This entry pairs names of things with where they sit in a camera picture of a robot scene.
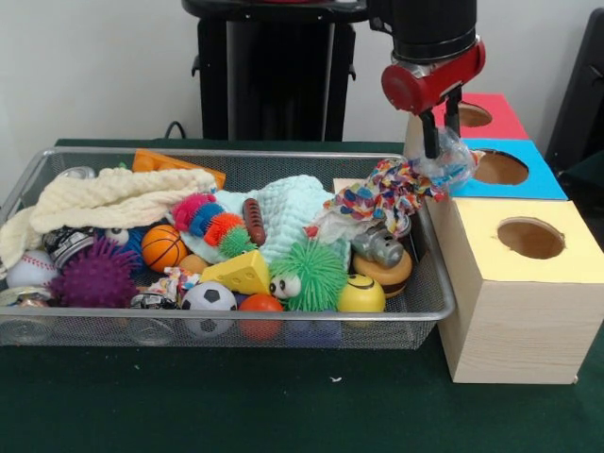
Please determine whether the dark green table cloth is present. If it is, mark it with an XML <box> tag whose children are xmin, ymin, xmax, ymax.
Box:
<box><xmin>0</xmin><ymin>137</ymin><xmax>604</xmax><ymax>453</ymax></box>

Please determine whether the black and white soccer ball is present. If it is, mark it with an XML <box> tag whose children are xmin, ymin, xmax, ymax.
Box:
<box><xmin>181</xmin><ymin>280</ymin><xmax>239</xmax><ymax>339</ymax></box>

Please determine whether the silver toy camera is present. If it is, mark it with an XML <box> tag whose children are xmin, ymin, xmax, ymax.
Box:
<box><xmin>351</xmin><ymin>221</ymin><xmax>412</xmax><ymax>265</ymax></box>

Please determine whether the yellow cheese wedge toy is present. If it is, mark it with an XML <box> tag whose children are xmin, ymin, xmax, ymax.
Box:
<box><xmin>200</xmin><ymin>249</ymin><xmax>271</xmax><ymax>297</ymax></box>

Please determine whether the wooden box with three holes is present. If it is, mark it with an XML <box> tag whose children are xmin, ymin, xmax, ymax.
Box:
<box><xmin>403</xmin><ymin>92</ymin><xmax>604</xmax><ymax>386</ymax></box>

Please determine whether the cream waffle cloth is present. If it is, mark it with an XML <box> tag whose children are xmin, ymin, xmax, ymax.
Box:
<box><xmin>0</xmin><ymin>167</ymin><xmax>218</xmax><ymax>279</ymax></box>

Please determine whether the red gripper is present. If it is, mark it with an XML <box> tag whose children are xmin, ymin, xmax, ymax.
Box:
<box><xmin>380</xmin><ymin>41</ymin><xmax>487</xmax><ymax>159</ymax></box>

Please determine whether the colourful polka dot cloth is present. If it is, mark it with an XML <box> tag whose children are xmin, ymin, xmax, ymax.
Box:
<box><xmin>304</xmin><ymin>158</ymin><xmax>447</xmax><ymax>246</ymax></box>

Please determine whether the purple spiky ball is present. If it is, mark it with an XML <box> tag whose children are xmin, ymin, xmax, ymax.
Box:
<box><xmin>49</xmin><ymin>237</ymin><xmax>143</xmax><ymax>309</ymax></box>

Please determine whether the yellow smiley ball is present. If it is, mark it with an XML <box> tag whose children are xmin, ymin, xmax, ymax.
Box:
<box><xmin>337</xmin><ymin>273</ymin><xmax>387</xmax><ymax>313</ymax></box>

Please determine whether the clear plastic packet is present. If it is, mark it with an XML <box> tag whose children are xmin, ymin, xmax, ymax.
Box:
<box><xmin>414</xmin><ymin>126</ymin><xmax>485</xmax><ymax>193</ymax></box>

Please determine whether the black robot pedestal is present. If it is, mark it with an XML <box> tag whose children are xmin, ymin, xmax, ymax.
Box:
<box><xmin>181</xmin><ymin>0</ymin><xmax>393</xmax><ymax>142</ymax></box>

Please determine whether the small orange basketball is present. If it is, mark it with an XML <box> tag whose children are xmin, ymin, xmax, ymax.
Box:
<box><xmin>141</xmin><ymin>224</ymin><xmax>189</xmax><ymax>274</ymax></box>

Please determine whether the green spiky toy with eyes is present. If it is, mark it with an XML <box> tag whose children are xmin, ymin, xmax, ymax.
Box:
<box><xmin>268</xmin><ymin>242</ymin><xmax>349</xmax><ymax>312</ymax></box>

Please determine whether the black metal stand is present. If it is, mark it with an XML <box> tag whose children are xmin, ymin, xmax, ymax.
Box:
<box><xmin>545</xmin><ymin>7</ymin><xmax>604</xmax><ymax>190</ymax></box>

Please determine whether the mint green waffle cloth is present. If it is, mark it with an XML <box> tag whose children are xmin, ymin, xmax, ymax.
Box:
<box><xmin>181</xmin><ymin>175</ymin><xmax>353</xmax><ymax>265</ymax></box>

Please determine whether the metal mesh bin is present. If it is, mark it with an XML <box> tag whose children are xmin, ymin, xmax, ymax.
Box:
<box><xmin>0</xmin><ymin>146</ymin><xmax>457</xmax><ymax>351</ymax></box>

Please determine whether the rainbow spiky caterpillar toy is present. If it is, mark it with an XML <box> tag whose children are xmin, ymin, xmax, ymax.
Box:
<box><xmin>170</xmin><ymin>192</ymin><xmax>260</xmax><ymax>259</ymax></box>

